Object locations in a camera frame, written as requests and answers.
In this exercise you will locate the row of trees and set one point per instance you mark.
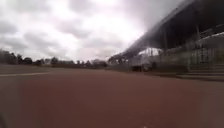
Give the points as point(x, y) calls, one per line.
point(50, 61)

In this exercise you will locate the red running track surface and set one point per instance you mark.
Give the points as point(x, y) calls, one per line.
point(110, 100)

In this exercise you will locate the grandstand building with roof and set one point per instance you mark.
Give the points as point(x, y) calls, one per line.
point(186, 40)

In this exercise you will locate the grass field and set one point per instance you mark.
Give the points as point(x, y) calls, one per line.
point(26, 69)

